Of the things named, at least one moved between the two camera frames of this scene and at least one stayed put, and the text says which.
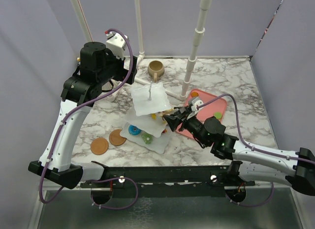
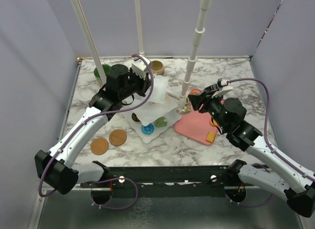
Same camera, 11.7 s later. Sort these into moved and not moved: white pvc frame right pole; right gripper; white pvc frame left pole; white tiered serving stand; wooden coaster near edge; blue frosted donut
Moved: blue frosted donut; right gripper; white tiered serving stand
Not moved: white pvc frame right pole; wooden coaster near edge; white pvc frame left pole
